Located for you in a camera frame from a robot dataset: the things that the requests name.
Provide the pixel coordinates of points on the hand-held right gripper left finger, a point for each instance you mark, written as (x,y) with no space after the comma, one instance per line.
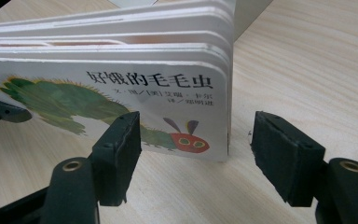
(115,161)

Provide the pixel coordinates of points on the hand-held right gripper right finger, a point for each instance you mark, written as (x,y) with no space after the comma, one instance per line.
(287,161)

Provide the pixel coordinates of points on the white box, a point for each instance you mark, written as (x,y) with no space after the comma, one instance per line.
(249,15)

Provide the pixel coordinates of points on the white caterpillar board book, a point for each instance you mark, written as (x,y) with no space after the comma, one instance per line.
(155,56)

